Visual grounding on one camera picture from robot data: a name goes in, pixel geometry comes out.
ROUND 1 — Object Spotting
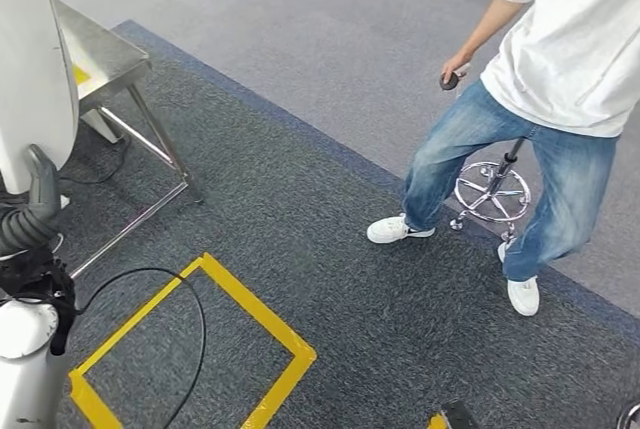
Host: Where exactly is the person's hand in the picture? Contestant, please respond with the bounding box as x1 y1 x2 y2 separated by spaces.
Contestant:
441 49 473 83

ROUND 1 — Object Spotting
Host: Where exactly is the black handheld controller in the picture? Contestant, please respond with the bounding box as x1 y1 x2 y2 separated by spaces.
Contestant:
438 62 471 92

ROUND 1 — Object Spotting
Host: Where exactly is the white curved plastic part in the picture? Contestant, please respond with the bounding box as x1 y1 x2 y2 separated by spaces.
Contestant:
0 0 80 197

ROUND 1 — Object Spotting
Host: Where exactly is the stainless steel workbench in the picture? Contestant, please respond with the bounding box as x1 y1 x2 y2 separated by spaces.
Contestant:
50 0 204 282

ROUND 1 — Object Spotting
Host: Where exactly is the chrome swivel stool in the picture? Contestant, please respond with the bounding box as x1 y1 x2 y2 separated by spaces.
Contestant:
448 137 532 245

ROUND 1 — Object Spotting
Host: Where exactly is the person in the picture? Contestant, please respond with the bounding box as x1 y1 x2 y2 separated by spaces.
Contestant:
366 0 640 319

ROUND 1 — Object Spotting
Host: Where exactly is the black robot foot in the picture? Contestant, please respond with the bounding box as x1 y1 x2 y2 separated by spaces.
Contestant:
439 401 482 429

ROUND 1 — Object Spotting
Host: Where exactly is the dark metal ring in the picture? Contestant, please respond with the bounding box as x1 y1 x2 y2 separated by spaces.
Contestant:
616 401 640 429

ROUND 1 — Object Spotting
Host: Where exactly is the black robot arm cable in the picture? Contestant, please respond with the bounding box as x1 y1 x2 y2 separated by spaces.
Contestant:
75 267 208 429

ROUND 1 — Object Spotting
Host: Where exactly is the black floor cable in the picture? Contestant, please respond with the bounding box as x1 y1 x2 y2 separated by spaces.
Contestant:
59 136 132 187

